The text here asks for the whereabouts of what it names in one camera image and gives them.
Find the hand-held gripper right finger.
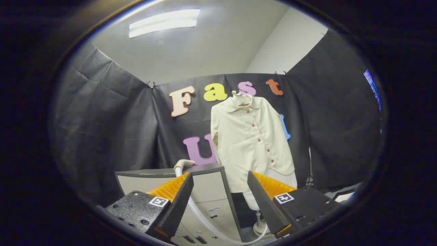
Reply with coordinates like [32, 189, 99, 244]
[247, 171, 342, 240]

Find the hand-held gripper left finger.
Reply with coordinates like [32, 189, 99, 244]
[104, 173, 194, 241]

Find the cream garment steamer head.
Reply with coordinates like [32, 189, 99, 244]
[173, 160, 195, 171]

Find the cream button-up shirt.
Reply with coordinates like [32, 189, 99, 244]
[210, 95, 296, 193]

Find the grey cabinet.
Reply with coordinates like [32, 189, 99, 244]
[115, 163, 244, 246]

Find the black backdrop cloth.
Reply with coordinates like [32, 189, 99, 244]
[51, 31, 383, 205]

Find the white plastic hanger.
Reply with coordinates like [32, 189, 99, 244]
[231, 91, 253, 107]

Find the glowing blue screen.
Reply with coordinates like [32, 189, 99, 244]
[364, 69, 382, 110]

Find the ceiling light panel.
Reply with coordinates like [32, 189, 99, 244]
[129, 9, 201, 39]

